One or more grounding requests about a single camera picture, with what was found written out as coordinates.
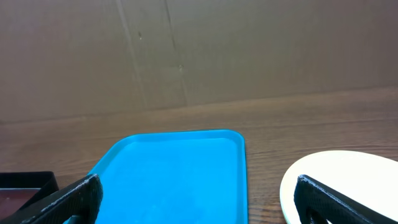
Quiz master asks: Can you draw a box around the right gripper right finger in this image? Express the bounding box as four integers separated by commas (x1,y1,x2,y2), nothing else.
294,175,397,224

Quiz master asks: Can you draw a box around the yellow-green plate with sauce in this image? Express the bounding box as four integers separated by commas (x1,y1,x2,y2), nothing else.
280,151,397,223

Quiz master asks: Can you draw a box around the teal plastic serving tray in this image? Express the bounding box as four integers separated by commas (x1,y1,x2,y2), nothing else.
92,129,248,224

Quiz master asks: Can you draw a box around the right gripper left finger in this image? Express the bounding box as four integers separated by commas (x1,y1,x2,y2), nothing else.
1,174,103,224

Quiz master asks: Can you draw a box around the black rectangular wash tray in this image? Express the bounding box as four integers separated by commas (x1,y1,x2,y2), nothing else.
1,171,59,220

